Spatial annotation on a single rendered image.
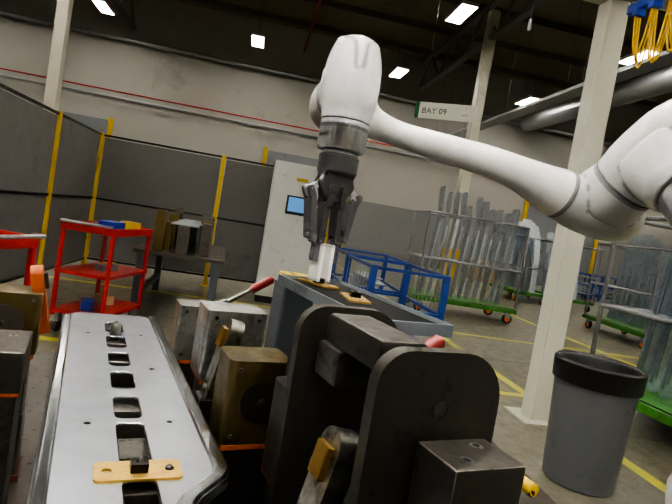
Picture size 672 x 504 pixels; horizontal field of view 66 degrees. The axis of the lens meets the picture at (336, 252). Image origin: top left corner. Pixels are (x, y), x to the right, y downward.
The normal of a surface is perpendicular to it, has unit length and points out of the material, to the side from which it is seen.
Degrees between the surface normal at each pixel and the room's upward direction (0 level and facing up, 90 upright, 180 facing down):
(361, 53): 81
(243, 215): 90
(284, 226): 90
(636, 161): 92
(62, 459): 0
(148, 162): 90
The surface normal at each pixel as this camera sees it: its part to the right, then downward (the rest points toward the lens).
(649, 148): -0.88, -0.21
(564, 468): -0.75, -0.04
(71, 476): 0.17, -0.98
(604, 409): -0.18, 0.07
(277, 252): 0.15, 0.08
